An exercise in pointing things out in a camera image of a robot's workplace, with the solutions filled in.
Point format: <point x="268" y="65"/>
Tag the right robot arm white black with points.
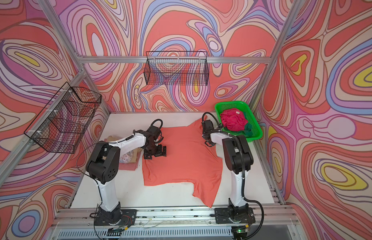
<point x="239" y="159"/>

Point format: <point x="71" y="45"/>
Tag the magenta t shirt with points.
<point x="233" y="120"/>

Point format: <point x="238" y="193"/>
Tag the green plastic basket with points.
<point x="220" y="107"/>

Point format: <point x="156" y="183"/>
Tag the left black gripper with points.
<point x="161" y="152"/>

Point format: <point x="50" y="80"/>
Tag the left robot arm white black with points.
<point x="103" y="164"/>

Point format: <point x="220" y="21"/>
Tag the aluminium frame left post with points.
<point x="64" y="39"/>

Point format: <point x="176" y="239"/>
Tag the folded pink t shirt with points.
<point x="132" y="166"/>

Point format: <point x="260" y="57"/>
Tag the aluminium frame right post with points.
<point x="291" y="17"/>

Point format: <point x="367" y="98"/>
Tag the dark green t shirt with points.
<point x="247" y="131"/>

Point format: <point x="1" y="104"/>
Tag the aluminium frame post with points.
<point x="291" y="17"/>
<point x="64" y="39"/>

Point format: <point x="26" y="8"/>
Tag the black wire basket left wall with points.
<point x="68" y="115"/>

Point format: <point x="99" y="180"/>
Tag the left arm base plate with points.
<point x="126" y="216"/>

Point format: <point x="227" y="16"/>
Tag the white vented cable duct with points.
<point x="138" y="233"/>

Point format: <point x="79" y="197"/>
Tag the coral orange t shirt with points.
<point x="188" y="160"/>

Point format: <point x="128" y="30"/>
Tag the black wire basket wall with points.
<point x="68" y="115"/>
<point x="172" y="68"/>

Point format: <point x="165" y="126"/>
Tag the aluminium front rail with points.
<point x="174" y="216"/>

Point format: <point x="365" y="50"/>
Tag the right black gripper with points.
<point x="205" y="135"/>

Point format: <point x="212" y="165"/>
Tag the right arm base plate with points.
<point x="222" y="214"/>

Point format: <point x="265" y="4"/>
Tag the black wire basket back wall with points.
<point x="172" y="68"/>

